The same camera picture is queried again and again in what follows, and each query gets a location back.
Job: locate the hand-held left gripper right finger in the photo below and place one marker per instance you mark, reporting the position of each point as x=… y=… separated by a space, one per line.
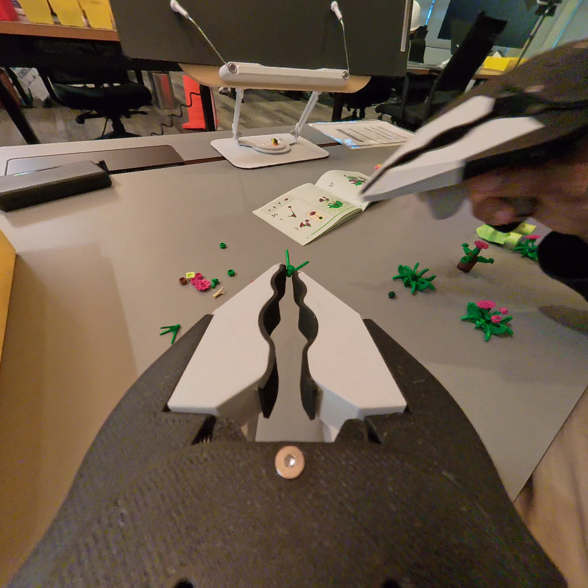
x=358 y=367

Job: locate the yellow box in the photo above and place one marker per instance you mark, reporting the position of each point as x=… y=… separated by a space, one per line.
x=498 y=63

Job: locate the metal trash can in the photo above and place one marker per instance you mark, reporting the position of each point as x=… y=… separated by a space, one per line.
x=162 y=89

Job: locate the row of yellow storage bins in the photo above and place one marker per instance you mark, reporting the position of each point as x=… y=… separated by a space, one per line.
x=64 y=11

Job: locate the black television screen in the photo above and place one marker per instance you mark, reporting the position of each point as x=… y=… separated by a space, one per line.
x=505 y=23

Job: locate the magenta toy flower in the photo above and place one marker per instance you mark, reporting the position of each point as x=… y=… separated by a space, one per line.
x=200 y=284

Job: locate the green leafy toy plant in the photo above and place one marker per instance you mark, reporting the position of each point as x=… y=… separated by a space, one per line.
x=413 y=278

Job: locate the green three-pronged toy stem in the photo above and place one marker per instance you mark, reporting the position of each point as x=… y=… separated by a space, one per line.
x=290 y=271
x=172 y=330

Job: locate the green toy plant pink flowers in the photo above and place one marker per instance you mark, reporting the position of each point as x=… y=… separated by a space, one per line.
x=487 y=321
x=528 y=250

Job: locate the orange container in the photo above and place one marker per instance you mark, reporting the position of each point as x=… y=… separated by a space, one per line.
x=193 y=105

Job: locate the wooden workbench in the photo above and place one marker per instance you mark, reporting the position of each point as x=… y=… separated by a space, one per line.
x=46 y=31

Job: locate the open instruction booklet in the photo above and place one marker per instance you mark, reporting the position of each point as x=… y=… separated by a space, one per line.
x=298 y=216

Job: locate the printed paper sheet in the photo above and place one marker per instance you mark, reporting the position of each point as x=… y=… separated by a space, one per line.
x=363 y=133

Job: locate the person's right hand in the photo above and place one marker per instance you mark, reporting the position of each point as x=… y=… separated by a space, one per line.
x=551 y=193

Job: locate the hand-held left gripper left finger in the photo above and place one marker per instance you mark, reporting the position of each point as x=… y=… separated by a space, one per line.
x=220 y=363

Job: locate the white hard hat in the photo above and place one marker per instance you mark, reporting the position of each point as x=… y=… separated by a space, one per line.
x=415 y=13

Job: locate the toy cactus pink flower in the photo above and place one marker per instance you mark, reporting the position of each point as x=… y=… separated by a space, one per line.
x=468 y=264

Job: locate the lime green toy pot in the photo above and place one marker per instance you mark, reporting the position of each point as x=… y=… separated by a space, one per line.
x=505 y=238

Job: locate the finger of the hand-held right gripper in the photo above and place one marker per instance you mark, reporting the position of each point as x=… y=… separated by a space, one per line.
x=441 y=124
x=427 y=177

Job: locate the black office chair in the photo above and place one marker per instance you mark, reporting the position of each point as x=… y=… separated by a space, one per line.
x=101 y=99
x=477 y=41

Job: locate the camera tripod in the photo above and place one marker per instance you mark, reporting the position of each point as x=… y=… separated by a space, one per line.
x=544 y=11

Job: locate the black monitor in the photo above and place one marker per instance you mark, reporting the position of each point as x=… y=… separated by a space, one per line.
x=275 y=32

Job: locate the black flat case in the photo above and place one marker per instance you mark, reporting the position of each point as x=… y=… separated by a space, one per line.
x=50 y=183

